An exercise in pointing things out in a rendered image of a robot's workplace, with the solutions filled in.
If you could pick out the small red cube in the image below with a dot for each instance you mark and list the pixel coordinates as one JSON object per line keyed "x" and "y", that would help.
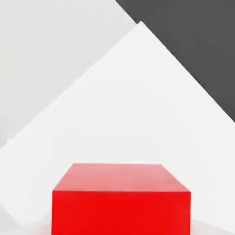
{"x": 121, "y": 205}

